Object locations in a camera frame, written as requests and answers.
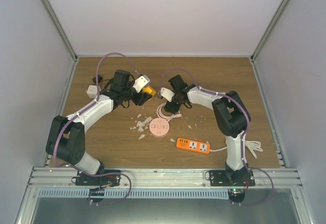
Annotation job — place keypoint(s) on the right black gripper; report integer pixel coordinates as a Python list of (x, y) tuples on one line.
[(171, 108)]

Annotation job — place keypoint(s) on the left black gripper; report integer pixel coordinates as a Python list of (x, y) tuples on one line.
[(143, 99)]

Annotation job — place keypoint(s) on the yellow cube socket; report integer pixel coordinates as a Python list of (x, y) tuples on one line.
[(149, 90)]

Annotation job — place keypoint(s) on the pink round socket base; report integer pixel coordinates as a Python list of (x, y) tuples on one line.
[(159, 127)]

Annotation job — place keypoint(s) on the black power adapter with cable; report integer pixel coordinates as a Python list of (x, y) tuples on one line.
[(99, 78)]

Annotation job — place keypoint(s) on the orange power strip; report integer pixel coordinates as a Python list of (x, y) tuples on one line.
[(194, 146)]

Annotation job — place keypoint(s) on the white tiger cube plug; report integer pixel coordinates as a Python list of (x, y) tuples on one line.
[(93, 91)]

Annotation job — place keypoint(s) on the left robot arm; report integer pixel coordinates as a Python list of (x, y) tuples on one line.
[(66, 140)]

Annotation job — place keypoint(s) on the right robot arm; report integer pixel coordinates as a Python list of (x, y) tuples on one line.
[(231, 115)]

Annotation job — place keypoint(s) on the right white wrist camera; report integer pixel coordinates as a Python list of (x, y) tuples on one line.
[(166, 94)]

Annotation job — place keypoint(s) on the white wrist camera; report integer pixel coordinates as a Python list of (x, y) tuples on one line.
[(141, 82), (166, 94)]

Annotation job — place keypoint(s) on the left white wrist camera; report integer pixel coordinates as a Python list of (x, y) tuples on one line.
[(141, 82)]

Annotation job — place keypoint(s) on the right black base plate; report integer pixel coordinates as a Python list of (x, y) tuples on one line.
[(221, 178)]

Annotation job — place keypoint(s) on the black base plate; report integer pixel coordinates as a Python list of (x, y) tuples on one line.
[(111, 180), (221, 178)]

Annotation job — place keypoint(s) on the grey slotted cable duct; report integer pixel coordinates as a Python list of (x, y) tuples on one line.
[(136, 193)]

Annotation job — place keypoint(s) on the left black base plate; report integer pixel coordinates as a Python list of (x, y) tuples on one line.
[(111, 180)]

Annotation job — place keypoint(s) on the aluminium rail front frame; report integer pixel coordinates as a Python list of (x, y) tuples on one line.
[(165, 178)]

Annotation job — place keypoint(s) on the left aluminium corner post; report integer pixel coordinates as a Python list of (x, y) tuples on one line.
[(51, 13)]

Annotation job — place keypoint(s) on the aluminium corner post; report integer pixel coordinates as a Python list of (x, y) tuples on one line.
[(273, 22), (51, 13)]

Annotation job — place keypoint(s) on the right aluminium corner post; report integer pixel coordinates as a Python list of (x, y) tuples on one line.
[(273, 22)]

